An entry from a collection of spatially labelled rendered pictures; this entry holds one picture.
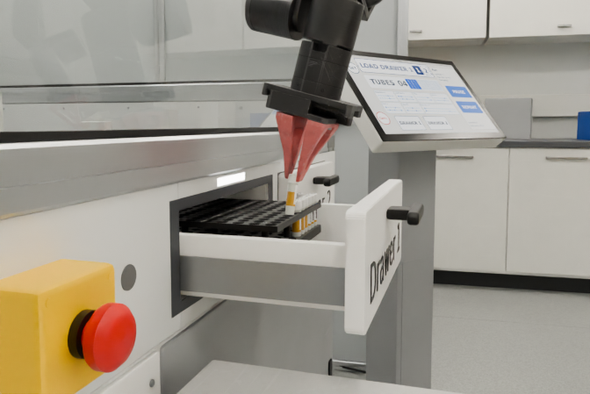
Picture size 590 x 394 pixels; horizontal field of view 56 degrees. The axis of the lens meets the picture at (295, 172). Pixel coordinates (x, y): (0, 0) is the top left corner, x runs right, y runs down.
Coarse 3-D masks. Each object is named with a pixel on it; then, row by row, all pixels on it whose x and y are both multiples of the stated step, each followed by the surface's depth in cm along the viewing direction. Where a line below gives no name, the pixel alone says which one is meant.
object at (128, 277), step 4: (128, 264) 46; (132, 264) 46; (128, 268) 46; (132, 268) 46; (124, 272) 45; (128, 272) 46; (132, 272) 46; (124, 276) 45; (128, 276) 46; (132, 276) 46; (124, 280) 45; (128, 280) 46; (132, 280) 46; (124, 284) 45; (128, 284) 46; (132, 284) 46; (124, 288) 45; (128, 288) 46
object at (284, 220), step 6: (318, 204) 71; (306, 210) 66; (312, 210) 68; (282, 216) 61; (288, 216) 62; (294, 216) 61; (300, 216) 63; (270, 222) 58; (276, 222) 58; (282, 222) 58; (288, 222) 59; (294, 222) 61; (264, 228) 56; (270, 228) 56; (276, 228) 55; (282, 228) 57
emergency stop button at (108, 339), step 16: (112, 304) 33; (96, 320) 32; (112, 320) 32; (128, 320) 33; (96, 336) 31; (112, 336) 32; (128, 336) 33; (96, 352) 31; (112, 352) 32; (128, 352) 34; (96, 368) 32; (112, 368) 32
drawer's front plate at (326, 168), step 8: (312, 168) 94; (320, 168) 100; (328, 168) 106; (280, 176) 82; (312, 176) 94; (280, 184) 82; (304, 184) 90; (312, 184) 94; (320, 184) 100; (280, 192) 82; (304, 192) 90; (312, 192) 94; (320, 192) 100; (328, 192) 106; (280, 200) 82; (320, 200) 100; (328, 200) 106
